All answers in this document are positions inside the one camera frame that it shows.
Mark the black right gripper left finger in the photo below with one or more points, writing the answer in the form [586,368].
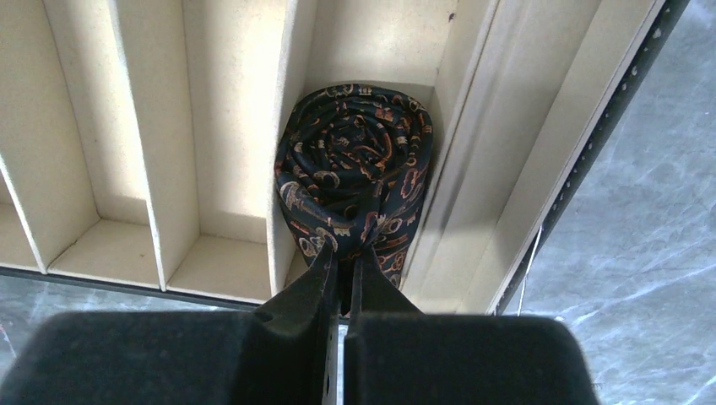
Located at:
[275,354]

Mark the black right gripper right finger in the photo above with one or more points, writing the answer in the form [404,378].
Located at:
[395,354]

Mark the black orange key-pattern tie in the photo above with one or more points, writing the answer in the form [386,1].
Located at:
[350,174]

